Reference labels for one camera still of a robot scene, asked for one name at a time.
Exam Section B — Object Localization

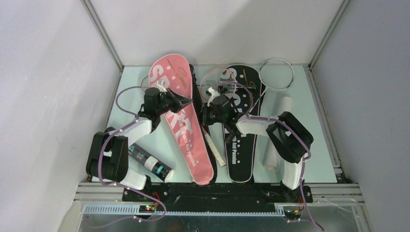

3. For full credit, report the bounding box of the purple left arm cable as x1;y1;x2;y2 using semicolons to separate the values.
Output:
93;86;168;229

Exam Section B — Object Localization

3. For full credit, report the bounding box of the white racket under pink racket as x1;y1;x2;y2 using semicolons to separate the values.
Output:
140;75;150;92

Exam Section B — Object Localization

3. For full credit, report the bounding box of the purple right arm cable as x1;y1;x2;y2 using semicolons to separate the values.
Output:
219;80;325;231

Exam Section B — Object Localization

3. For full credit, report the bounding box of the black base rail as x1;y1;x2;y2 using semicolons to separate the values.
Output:
142;183;313;213

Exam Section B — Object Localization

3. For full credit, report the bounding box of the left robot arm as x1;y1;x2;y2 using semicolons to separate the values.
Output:
86;87;192;201

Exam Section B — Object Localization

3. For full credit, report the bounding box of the white black racket far right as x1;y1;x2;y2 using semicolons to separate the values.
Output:
249;58;295;111

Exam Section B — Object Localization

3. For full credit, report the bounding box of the pink racket cover bag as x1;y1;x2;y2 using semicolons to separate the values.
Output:
148;53;216;185

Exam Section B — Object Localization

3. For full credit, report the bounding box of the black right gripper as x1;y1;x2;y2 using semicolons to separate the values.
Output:
195;102;226;125

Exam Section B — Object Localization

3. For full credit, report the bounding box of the black shuttlecock tube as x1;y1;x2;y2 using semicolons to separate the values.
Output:
128;143;175;183

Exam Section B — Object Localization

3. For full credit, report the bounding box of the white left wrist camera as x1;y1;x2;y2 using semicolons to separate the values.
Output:
154;84;167;92

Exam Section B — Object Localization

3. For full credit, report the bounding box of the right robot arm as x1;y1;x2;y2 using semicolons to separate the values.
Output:
202;95;314;203

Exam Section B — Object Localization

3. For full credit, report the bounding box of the black racket cover bag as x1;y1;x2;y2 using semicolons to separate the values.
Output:
221;64;265;183

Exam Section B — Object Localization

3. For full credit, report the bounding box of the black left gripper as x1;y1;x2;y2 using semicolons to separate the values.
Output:
156;88;193;115

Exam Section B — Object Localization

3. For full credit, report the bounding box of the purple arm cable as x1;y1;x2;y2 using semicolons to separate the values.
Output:
219;80;325;231
93;86;168;229

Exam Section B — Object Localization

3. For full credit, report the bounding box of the white shuttlecock tube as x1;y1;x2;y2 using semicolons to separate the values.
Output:
263;96;294;172

